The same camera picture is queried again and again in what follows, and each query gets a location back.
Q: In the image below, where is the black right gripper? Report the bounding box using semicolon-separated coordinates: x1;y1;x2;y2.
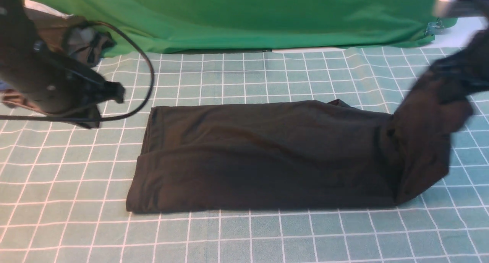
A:
430;30;489;103

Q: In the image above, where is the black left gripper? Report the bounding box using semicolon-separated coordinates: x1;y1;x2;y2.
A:
38;56;125;129

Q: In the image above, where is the gray long sleeve shirt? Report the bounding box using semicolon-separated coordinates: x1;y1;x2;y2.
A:
126;71;473;213

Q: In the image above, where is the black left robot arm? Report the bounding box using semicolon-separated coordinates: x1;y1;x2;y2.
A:
1;0;125;129

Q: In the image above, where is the dark gray crumpled shirt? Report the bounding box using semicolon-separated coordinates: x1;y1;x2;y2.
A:
24;7;116;68

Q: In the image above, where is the metal binder clip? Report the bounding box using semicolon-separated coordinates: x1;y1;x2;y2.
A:
425;20;445;36

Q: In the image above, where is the white cloth behind pile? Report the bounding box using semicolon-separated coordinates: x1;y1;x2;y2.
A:
23;0;72;18

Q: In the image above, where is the green grid tablecloth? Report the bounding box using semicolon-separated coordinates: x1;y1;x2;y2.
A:
0;46;489;263

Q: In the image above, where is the green backdrop cloth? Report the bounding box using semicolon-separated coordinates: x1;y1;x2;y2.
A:
32;0;438;54

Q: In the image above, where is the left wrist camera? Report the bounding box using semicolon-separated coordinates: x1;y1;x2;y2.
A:
63;26;101;58

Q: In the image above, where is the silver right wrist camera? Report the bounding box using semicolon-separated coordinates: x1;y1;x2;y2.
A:
432;0;489;18

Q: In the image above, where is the black left camera cable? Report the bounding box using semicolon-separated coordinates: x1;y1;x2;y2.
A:
0;21;155;123

